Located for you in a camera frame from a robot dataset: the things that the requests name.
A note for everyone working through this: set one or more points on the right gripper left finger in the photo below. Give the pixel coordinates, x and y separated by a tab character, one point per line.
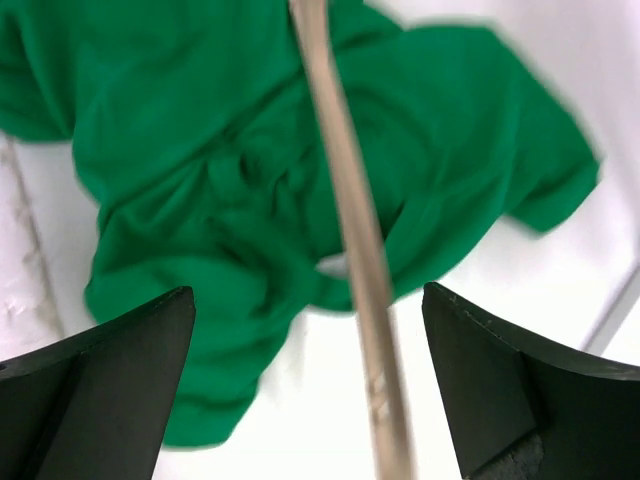
95	406

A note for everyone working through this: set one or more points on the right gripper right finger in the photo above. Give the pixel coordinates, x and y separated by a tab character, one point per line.
521	406

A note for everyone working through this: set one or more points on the beige plastic hanger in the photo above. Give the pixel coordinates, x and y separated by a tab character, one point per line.
367	265

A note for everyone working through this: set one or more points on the green t shirt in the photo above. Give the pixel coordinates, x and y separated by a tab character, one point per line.
193	129

